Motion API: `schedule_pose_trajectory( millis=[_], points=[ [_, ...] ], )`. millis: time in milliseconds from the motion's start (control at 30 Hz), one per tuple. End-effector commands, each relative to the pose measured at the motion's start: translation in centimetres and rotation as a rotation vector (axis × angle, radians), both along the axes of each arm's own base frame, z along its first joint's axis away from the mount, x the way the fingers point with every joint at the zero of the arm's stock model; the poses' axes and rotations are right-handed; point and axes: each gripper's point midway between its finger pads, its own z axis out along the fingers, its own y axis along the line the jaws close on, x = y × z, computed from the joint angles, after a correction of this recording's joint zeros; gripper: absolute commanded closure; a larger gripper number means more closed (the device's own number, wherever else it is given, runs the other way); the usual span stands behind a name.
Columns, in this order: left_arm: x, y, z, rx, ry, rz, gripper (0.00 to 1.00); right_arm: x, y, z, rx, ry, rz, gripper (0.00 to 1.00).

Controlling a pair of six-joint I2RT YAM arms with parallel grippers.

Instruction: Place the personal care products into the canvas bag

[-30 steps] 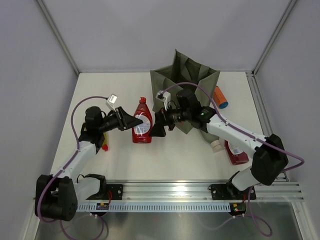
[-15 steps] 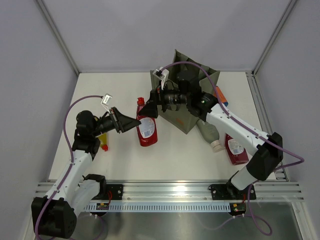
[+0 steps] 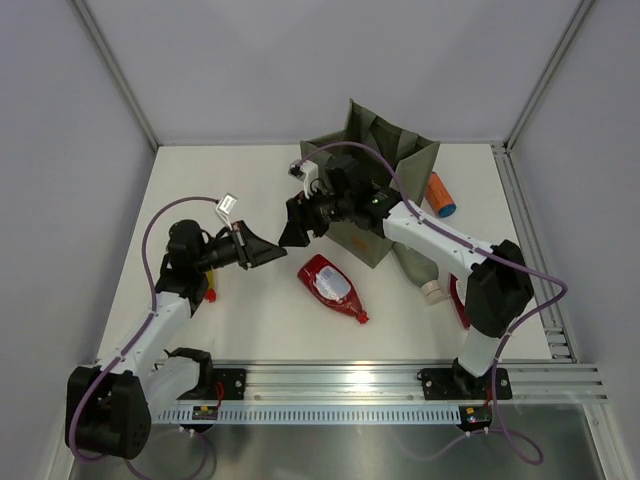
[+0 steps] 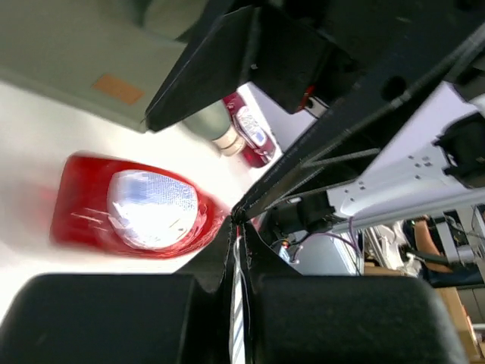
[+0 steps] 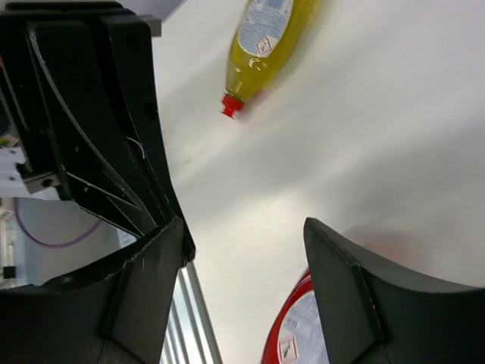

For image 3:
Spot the purple cable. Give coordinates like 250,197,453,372
67,196,224,479
292,141,570,465

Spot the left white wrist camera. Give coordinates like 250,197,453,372
215,193,238,227

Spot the aluminium mounting rail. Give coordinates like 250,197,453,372
64,360,610,406

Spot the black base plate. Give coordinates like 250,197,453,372
174,367,249,401
416,367,513,401

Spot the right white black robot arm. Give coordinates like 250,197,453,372
279,155,533,398

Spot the orange bottle blue base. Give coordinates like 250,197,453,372
425,172,457,218

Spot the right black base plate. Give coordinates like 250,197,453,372
416,367,513,401

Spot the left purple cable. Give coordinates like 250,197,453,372
67,196,224,479

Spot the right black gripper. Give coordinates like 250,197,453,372
279,184,353,249

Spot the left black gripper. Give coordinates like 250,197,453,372
194,220,286,274

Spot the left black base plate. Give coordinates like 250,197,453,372
174,367,249,401

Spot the green bottle beige cap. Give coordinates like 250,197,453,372
392,243,447,305

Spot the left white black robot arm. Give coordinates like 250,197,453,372
65,220,287,461

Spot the yellow bottle red cap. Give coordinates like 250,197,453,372
204,269,217,303

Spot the right aluminium frame post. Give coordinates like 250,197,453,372
502,0,597,153

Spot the aluminium frame post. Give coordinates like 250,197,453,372
502,0,597,153
68,0,161,153

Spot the left aluminium frame post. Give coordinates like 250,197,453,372
68,0,161,153

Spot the white slotted cable duct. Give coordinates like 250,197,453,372
152,403,461,426

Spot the green canvas bag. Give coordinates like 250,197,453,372
299,101,440,268

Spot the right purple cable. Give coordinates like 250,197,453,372
292,141,570,465

